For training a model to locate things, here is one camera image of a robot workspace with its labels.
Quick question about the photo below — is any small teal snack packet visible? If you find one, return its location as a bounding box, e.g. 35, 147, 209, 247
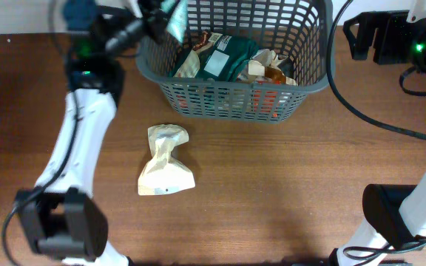
160, 0, 188, 44

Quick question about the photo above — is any green Nescafe coffee bag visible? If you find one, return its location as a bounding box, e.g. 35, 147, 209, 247
170, 31, 260, 83

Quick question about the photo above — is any beige brown bag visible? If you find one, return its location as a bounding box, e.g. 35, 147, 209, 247
236, 49, 298, 86

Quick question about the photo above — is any orange biscuit package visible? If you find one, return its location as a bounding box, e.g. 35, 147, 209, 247
248, 89, 292, 120

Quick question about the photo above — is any beige paper pouch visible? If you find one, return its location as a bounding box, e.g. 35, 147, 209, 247
138, 124, 195, 196

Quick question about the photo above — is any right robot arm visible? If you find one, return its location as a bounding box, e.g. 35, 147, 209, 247
326, 0, 426, 266

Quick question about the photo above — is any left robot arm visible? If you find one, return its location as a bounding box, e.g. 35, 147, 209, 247
10, 1, 186, 265

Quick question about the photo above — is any grey plastic basket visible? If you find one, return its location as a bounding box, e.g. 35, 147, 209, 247
137, 0, 333, 123

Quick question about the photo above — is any left black cable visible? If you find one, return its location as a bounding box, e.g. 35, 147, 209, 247
0, 88, 81, 266

